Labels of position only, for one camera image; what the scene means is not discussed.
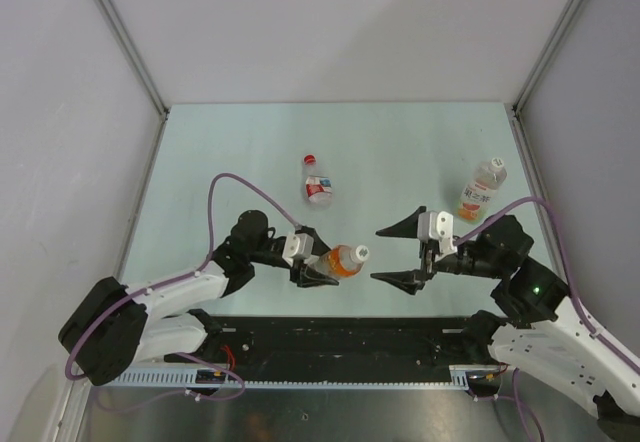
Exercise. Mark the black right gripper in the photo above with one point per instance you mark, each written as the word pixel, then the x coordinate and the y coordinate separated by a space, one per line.
pixel 409 280

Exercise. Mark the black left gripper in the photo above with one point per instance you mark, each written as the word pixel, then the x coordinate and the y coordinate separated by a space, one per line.
pixel 306 276

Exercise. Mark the orange label tea bottle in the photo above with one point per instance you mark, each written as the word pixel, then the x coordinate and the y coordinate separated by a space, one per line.
pixel 337 263

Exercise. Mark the clear red label water bottle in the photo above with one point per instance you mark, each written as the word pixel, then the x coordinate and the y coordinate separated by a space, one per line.
pixel 316 186

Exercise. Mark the white green fruit tea bottle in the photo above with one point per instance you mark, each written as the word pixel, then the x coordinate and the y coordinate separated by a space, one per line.
pixel 479 192

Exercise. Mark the red bottle cap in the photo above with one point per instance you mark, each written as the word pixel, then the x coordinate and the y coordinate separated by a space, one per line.
pixel 309 159

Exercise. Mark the large white bottle cap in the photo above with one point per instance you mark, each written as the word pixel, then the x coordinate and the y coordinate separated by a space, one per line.
pixel 497 164

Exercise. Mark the small white bottle cap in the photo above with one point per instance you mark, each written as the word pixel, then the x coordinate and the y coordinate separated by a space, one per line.
pixel 360 254

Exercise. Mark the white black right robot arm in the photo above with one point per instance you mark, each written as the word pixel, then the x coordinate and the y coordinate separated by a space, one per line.
pixel 544 330

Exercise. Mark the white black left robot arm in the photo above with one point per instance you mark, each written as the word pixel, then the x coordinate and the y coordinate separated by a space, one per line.
pixel 116 326

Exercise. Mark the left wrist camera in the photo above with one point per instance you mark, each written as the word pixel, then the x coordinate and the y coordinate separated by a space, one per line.
pixel 297 247

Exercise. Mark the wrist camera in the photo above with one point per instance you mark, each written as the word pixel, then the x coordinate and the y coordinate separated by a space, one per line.
pixel 438 227
pixel 297 247

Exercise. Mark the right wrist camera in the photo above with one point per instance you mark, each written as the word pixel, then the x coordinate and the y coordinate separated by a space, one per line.
pixel 438 227

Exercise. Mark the slotted cable duct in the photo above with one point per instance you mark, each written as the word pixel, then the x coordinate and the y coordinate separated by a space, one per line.
pixel 454 378

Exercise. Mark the aluminium frame post right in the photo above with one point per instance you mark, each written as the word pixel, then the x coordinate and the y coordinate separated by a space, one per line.
pixel 558 35

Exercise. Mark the aluminium frame post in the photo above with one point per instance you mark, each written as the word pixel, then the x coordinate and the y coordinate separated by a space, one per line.
pixel 117 27
pixel 558 35

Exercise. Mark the aluminium frame post left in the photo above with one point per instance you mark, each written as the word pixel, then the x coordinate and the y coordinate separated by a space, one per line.
pixel 117 27

